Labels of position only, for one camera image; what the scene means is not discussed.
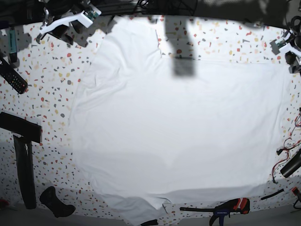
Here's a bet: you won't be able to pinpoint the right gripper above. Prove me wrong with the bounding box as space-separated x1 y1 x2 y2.
48 20 86 45

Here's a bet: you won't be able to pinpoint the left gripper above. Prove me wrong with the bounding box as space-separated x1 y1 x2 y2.
285 50 301 73

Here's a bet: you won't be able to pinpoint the white T-shirt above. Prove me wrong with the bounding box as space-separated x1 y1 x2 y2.
69 17 289 226

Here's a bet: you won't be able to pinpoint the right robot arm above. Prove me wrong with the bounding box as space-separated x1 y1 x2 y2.
36 0 102 45

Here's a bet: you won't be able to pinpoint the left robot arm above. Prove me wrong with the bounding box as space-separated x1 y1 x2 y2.
285 16 301 73

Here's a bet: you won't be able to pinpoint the blue highlighter marker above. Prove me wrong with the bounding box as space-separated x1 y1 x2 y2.
9 27 17 63

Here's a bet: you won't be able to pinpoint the black remote control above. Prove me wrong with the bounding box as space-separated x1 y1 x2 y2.
0 57 28 94

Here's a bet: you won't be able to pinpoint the black cylinder tube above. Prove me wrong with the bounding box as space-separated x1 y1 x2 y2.
280 149 301 178

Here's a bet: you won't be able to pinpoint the black T-shaped stand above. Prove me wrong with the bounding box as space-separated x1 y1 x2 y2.
0 112 42 210

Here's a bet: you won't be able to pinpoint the small red clip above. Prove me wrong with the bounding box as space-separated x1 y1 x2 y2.
292 187 299 195

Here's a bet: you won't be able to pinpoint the black orange bar clamp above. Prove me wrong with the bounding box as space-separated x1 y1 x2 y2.
180 198 250 226

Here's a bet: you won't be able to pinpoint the black game controller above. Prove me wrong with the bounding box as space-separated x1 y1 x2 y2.
40 186 76 218

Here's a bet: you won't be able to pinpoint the small black flat bar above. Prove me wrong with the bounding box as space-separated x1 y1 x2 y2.
140 219 158 226

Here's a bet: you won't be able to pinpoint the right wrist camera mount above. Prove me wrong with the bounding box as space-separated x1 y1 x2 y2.
40 4 102 35

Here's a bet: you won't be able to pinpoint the black cable sleeve piece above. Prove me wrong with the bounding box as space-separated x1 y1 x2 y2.
261 189 284 201

